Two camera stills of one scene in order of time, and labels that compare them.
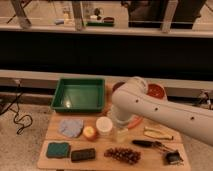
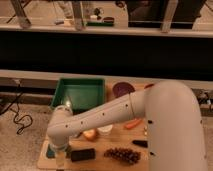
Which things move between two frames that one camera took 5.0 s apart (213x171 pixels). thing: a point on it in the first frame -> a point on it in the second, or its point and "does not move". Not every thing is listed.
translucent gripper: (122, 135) -> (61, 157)
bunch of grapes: (124, 155) does not move
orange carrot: (134, 122) does not move
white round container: (104, 125) does not move
